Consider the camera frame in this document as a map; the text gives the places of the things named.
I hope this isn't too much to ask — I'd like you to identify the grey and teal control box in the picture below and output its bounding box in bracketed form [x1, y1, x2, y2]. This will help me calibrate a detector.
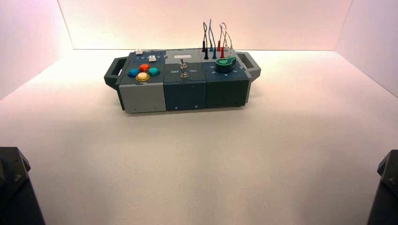
[104, 48, 262, 113]

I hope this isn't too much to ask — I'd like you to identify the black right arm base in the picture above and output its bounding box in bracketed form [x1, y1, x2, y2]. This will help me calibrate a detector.
[367, 150, 398, 225]

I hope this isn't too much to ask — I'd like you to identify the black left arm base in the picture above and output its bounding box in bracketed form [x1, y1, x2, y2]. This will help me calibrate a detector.
[0, 147, 46, 225]

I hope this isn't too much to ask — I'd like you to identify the green pointer rotary knob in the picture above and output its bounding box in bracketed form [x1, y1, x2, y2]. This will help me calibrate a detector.
[214, 56, 237, 74]

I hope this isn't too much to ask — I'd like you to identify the black jumper cable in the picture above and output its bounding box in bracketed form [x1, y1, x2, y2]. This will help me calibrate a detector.
[201, 22, 209, 60]

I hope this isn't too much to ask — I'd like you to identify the blue jumper cable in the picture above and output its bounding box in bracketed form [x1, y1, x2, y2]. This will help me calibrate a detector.
[208, 18, 217, 60]

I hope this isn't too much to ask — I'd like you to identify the red jumper cable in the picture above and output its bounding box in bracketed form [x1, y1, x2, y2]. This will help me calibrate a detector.
[216, 22, 229, 59]

